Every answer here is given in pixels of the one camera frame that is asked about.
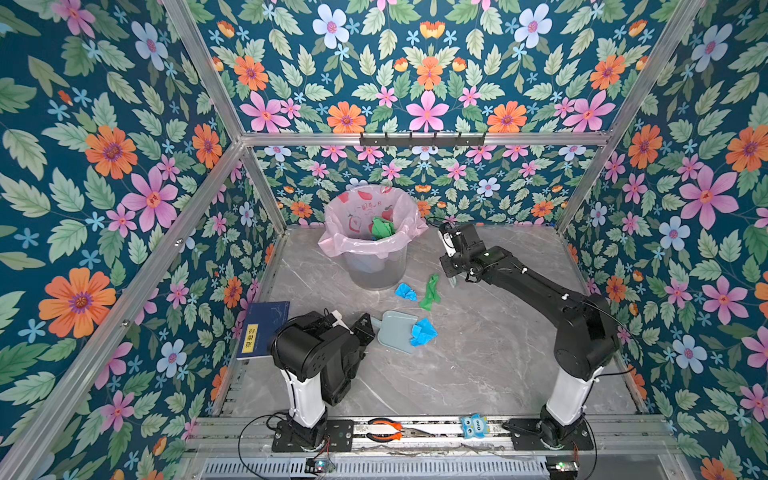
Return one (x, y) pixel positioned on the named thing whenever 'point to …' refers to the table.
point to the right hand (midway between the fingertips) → (449, 255)
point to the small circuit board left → (317, 466)
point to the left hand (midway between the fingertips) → (374, 309)
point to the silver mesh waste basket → (368, 270)
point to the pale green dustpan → (395, 330)
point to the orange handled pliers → (386, 437)
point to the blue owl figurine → (475, 425)
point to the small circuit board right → (562, 469)
